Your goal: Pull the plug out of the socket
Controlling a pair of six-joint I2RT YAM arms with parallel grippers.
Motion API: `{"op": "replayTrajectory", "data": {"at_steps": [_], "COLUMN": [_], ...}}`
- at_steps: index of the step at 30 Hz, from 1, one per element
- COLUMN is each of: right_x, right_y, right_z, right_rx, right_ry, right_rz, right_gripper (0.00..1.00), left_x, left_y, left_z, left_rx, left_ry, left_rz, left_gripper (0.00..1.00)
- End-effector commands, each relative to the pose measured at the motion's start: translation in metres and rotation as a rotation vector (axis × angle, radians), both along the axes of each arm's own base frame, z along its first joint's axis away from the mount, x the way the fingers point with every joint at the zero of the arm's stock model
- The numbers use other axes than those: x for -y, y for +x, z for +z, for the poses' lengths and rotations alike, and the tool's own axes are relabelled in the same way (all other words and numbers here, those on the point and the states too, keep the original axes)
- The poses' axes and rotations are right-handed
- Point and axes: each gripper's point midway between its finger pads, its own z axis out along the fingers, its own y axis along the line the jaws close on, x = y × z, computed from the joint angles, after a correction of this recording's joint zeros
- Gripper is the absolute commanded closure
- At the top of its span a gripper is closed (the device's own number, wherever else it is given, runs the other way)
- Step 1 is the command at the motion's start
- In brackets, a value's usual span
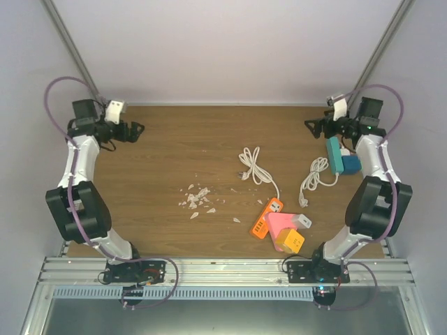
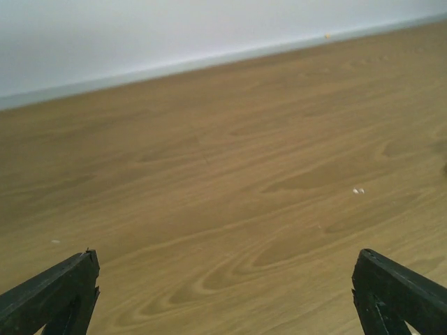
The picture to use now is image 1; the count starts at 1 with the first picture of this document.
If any white plug adapter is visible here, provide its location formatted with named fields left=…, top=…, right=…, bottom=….
left=291, top=214, right=312, bottom=230

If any pink triangular socket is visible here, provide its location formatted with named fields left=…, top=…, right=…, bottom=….
left=265, top=212, right=298, bottom=252

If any orange power strip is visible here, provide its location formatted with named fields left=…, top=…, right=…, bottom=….
left=249, top=198, right=284, bottom=239

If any yellow cube adapter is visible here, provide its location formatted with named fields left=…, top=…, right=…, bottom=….
left=274, top=228, right=305, bottom=254

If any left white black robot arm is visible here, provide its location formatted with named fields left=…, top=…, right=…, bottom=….
left=45, top=99, right=145, bottom=282

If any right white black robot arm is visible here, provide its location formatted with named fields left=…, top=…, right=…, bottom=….
left=305, top=97, right=413, bottom=283

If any teal power strip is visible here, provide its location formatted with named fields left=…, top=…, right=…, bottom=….
left=325, top=137, right=344, bottom=175

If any blue cube adapter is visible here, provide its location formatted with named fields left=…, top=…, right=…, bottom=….
left=342, top=155, right=362, bottom=175

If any white cord of teal strip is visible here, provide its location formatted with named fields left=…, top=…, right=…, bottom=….
left=298, top=156, right=339, bottom=209

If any left aluminium frame post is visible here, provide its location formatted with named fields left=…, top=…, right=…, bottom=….
left=41, top=0, right=105, bottom=102

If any aluminium frame post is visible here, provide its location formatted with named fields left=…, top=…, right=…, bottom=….
left=41, top=0, right=105, bottom=102
left=354, top=0, right=416, bottom=89

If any white cord of orange strip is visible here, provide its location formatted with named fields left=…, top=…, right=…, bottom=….
left=237, top=146, right=281, bottom=201

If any right aluminium frame post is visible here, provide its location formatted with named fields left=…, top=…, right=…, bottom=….
left=354, top=0, right=416, bottom=89

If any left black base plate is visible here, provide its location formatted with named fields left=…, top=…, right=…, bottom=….
left=97, top=260, right=166, bottom=285

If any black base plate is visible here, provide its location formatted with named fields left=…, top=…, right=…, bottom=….
left=281, top=257, right=350, bottom=284
left=97, top=260, right=166, bottom=285

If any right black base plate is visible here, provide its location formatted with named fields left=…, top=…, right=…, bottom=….
left=281, top=257, right=350, bottom=284

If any aluminium front rail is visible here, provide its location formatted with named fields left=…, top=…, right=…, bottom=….
left=38, top=258, right=415, bottom=287

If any grey slotted cable duct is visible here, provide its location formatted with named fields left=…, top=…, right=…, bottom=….
left=53, top=285, right=314, bottom=302

